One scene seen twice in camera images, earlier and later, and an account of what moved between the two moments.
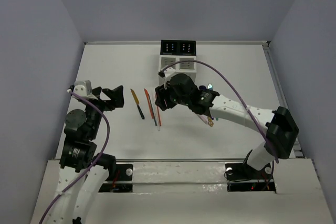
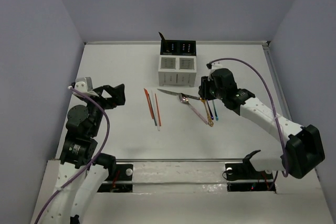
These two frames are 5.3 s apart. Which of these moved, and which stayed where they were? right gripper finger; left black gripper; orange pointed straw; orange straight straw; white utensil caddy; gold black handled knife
Moved: gold black handled knife; right gripper finger
Stayed: orange straight straw; orange pointed straw; left black gripper; white utensil caddy
